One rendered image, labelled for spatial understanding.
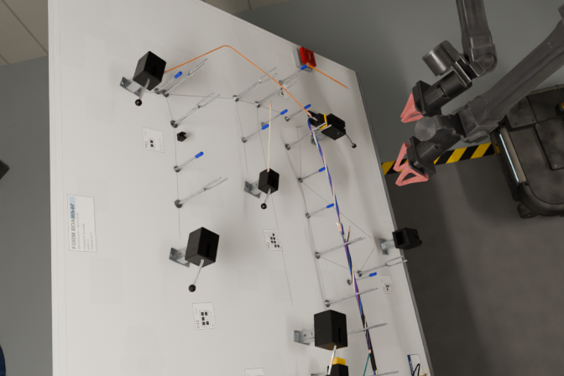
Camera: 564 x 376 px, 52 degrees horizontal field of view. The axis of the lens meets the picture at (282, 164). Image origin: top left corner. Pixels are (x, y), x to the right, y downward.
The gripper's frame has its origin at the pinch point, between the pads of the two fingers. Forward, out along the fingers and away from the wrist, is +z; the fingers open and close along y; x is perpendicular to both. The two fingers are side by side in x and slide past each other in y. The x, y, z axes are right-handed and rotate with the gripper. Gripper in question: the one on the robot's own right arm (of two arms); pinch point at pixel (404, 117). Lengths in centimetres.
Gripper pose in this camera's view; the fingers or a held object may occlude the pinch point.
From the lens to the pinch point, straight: 154.1
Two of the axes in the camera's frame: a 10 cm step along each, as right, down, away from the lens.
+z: -5.7, 4.4, 7.0
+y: 0.1, 8.5, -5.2
